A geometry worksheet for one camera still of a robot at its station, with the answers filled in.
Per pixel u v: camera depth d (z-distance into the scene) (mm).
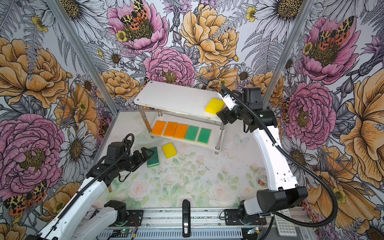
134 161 687
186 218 702
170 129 1028
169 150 982
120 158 555
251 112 417
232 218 733
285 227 703
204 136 964
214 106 749
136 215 749
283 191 391
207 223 732
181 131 1015
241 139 1052
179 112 745
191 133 992
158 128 1022
